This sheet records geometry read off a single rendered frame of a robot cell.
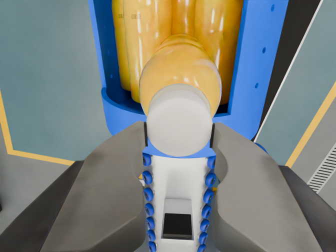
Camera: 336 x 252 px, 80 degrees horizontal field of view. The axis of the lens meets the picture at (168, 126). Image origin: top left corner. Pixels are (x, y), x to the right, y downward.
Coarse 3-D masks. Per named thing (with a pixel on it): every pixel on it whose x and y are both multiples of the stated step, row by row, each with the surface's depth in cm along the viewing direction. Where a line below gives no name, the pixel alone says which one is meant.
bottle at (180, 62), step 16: (160, 48) 18; (176, 48) 16; (192, 48) 16; (160, 64) 14; (176, 64) 14; (192, 64) 14; (208, 64) 15; (144, 80) 15; (160, 80) 14; (176, 80) 13; (192, 80) 13; (208, 80) 14; (144, 96) 15; (208, 96) 14; (144, 112) 16
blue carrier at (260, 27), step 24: (96, 0) 31; (264, 0) 20; (96, 24) 31; (240, 24) 21; (264, 24) 22; (96, 48) 32; (240, 48) 22; (264, 48) 24; (240, 72) 23; (264, 72) 26; (120, 96) 43; (240, 96) 25; (264, 96) 30; (120, 120) 28; (144, 120) 26; (216, 120) 25; (240, 120) 27
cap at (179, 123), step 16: (160, 96) 12; (176, 96) 11; (192, 96) 11; (160, 112) 11; (176, 112) 11; (192, 112) 11; (208, 112) 11; (160, 128) 12; (176, 128) 12; (192, 128) 11; (208, 128) 11; (160, 144) 12; (176, 144) 12; (192, 144) 12
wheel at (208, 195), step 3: (207, 192) 67; (210, 192) 67; (204, 195) 67; (207, 195) 66; (210, 195) 67; (204, 198) 66; (207, 198) 66; (210, 198) 67; (204, 201) 67; (207, 201) 66
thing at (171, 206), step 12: (168, 204) 72; (180, 204) 72; (168, 216) 66; (180, 216) 66; (168, 228) 62; (180, 228) 62; (192, 228) 64; (168, 240) 61; (180, 240) 61; (192, 240) 60
